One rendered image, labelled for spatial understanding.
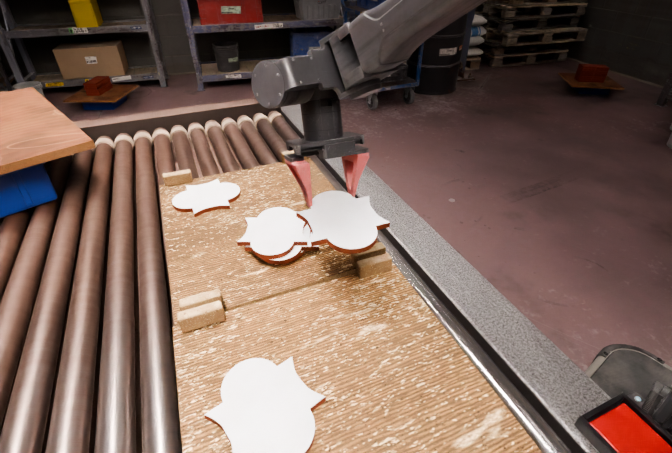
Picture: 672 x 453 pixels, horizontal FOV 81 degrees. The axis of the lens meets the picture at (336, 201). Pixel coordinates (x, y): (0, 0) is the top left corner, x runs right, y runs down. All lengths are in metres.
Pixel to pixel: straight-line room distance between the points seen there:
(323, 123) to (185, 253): 0.34
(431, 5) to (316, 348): 0.42
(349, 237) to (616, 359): 1.27
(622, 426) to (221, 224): 0.65
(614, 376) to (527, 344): 0.99
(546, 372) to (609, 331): 1.50
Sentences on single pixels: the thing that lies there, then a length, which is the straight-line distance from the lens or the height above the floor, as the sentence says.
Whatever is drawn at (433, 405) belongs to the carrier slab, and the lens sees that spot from 0.53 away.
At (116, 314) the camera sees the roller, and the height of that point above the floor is 0.92.
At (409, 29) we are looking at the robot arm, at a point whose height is 1.31.
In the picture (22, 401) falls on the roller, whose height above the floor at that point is 0.92.
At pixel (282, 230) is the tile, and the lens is 0.69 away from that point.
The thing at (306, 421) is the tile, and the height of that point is 0.95.
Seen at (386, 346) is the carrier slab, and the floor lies 0.94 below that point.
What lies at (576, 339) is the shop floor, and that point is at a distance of 2.01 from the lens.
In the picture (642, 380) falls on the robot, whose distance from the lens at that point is 1.66.
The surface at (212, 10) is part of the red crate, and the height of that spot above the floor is 0.78.
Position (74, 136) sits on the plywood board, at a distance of 1.01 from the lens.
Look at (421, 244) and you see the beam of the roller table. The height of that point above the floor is 0.91.
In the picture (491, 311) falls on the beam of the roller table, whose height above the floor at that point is 0.92.
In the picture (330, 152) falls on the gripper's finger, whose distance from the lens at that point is 0.55.
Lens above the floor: 1.38
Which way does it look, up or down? 33 degrees down
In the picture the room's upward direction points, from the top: straight up
